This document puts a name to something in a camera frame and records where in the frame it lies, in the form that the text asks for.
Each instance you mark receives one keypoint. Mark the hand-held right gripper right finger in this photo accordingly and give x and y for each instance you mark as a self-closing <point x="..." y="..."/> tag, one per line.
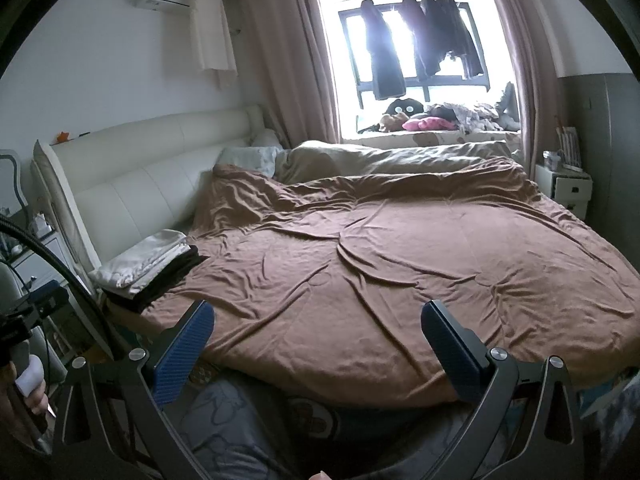
<point x="450" y="347"/>

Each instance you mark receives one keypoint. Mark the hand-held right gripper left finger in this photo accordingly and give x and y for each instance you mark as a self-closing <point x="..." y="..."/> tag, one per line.
<point x="187" y="345"/>

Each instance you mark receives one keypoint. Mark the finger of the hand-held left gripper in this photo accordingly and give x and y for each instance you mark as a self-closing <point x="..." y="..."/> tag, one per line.
<point x="50" y="296"/>

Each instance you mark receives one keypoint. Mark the light grey jacket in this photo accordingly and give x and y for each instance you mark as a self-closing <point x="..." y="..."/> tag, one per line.
<point x="140" y="260"/>

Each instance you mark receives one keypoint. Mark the folded black clothes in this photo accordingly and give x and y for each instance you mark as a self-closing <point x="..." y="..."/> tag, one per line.
<point x="165" y="280"/>

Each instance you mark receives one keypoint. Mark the pile of crumpled clothes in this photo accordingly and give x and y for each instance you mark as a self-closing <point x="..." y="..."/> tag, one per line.
<point x="470" y="115"/>

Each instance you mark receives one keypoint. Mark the person's left hand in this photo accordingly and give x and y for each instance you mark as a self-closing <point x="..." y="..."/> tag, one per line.
<point x="36" y="402"/>

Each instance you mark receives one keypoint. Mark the grey bedside table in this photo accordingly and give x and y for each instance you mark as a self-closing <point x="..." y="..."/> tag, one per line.
<point x="35" y="265"/>

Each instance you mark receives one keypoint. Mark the person's grey pants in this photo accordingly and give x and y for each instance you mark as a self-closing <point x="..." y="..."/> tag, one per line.
<point x="240" y="435"/>

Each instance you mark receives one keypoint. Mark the brown blanket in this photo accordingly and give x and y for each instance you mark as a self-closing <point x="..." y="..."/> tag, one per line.
<point x="375" y="270"/>

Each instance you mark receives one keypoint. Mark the white padded headboard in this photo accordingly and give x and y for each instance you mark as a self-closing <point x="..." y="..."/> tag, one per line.
<point x="140" y="175"/>

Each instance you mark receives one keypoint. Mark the small orange toy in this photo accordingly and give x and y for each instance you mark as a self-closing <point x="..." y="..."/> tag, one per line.
<point x="63" y="136"/>

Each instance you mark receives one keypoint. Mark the grey mottled cloth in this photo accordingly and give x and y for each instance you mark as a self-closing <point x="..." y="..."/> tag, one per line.
<point x="620" y="420"/>

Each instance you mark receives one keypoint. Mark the pale green pillow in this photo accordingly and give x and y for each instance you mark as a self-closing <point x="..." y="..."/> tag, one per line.
<point x="250" y="160"/>

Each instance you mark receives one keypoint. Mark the white nightstand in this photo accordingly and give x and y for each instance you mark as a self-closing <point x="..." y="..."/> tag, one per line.
<point x="567" y="190"/>

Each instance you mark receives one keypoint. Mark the beige duvet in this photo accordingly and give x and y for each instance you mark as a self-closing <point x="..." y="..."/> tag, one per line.
<point x="375" y="160"/>

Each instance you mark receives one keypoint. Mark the small glass jar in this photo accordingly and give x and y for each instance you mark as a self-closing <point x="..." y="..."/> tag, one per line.
<point x="552" y="159"/>

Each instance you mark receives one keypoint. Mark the white pillow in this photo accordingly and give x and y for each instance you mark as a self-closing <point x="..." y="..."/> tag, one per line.
<point x="265" y="139"/>

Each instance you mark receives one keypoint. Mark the pink cushion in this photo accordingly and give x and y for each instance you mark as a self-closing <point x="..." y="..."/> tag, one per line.
<point x="425" y="124"/>

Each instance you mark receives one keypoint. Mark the white slatted holder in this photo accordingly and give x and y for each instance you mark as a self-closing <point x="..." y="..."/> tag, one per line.
<point x="570" y="147"/>

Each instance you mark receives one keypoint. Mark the brown plush toy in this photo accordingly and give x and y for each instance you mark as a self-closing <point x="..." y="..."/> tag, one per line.
<point x="392" y="121"/>

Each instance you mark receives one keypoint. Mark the black plush toy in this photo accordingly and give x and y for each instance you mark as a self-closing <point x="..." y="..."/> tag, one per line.
<point x="406" y="106"/>

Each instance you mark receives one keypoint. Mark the grey wardrobe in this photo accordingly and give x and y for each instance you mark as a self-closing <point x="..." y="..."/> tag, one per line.
<point x="610" y="160"/>

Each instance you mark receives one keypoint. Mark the pinkish curtain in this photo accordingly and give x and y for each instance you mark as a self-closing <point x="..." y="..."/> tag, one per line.
<point x="525" y="60"/>
<point x="290" y="60"/>

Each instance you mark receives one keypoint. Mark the white hanging cloth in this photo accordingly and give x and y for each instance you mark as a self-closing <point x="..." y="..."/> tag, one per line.
<point x="210" y="35"/>

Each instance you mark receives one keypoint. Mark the window with black frame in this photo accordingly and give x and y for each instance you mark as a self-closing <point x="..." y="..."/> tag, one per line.
<point x="450" y="80"/>

